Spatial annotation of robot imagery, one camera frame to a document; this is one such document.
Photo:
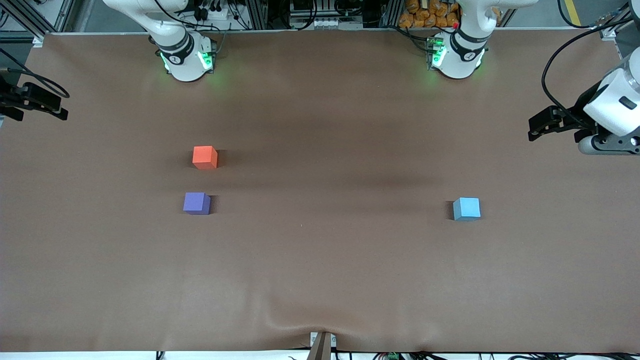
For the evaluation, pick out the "purple foam block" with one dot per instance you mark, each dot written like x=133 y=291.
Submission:
x=196 y=203

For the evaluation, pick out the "blue foam block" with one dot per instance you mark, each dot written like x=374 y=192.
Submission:
x=466 y=209

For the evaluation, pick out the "pile of orange packets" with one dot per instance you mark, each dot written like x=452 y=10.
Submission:
x=430 y=14

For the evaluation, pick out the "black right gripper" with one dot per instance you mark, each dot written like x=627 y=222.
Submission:
x=9 y=97

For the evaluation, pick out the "brown table mat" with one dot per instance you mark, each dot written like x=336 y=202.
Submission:
x=350 y=260

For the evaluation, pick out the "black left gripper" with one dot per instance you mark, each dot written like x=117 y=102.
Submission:
x=583 y=110

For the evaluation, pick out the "orange foam block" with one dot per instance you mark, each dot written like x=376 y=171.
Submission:
x=205 y=157

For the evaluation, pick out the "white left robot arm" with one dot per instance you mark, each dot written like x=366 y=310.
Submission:
x=462 y=55

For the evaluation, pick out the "brown camera mount bracket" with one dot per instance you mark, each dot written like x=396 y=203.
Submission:
x=321 y=346

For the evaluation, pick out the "white power strip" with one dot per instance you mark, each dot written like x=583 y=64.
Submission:
x=215 y=13
x=325 y=23

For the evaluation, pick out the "green terminal connector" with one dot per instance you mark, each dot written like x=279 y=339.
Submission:
x=392 y=356

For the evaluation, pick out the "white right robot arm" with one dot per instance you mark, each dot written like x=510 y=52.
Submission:
x=182 y=60

